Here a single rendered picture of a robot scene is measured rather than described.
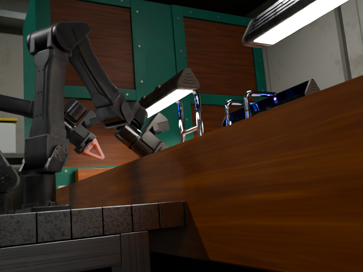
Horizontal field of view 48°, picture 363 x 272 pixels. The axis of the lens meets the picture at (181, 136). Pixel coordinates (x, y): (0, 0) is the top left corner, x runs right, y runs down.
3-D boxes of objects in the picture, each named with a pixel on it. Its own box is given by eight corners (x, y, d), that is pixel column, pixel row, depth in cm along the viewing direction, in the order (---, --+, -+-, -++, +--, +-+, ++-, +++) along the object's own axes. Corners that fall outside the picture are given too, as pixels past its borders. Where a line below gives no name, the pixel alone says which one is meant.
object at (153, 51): (38, 175, 180) (34, -20, 196) (24, 185, 229) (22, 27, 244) (276, 167, 243) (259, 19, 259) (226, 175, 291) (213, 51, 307)
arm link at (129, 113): (130, 123, 123) (112, 90, 117) (154, 118, 119) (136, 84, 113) (114, 147, 114) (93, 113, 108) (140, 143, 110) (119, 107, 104)
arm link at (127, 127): (136, 137, 118) (118, 122, 116) (147, 128, 114) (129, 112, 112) (127, 153, 113) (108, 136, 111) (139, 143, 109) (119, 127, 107)
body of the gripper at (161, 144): (153, 150, 120) (134, 134, 118) (167, 144, 111) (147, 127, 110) (141, 167, 118) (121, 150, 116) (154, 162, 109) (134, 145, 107)
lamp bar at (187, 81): (179, 86, 131) (177, 65, 132) (118, 126, 185) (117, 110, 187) (200, 88, 135) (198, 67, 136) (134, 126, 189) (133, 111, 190)
